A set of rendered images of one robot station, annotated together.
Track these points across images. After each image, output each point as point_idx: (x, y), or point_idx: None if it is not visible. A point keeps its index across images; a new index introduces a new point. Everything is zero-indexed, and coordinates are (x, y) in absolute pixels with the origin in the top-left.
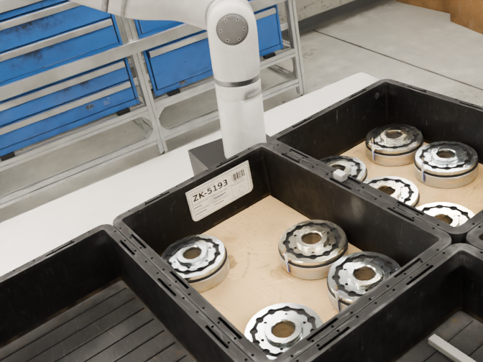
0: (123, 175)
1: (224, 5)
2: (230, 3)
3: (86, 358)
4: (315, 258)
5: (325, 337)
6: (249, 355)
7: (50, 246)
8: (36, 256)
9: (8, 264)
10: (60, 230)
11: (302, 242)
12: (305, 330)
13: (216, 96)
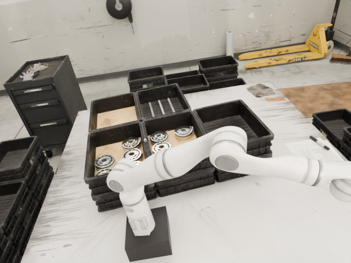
0: None
1: (127, 158)
2: (124, 158)
3: None
4: (164, 143)
5: (179, 111)
6: (193, 112)
7: (257, 246)
8: (265, 242)
9: (280, 242)
10: (253, 258)
11: (164, 146)
12: (178, 129)
13: (145, 204)
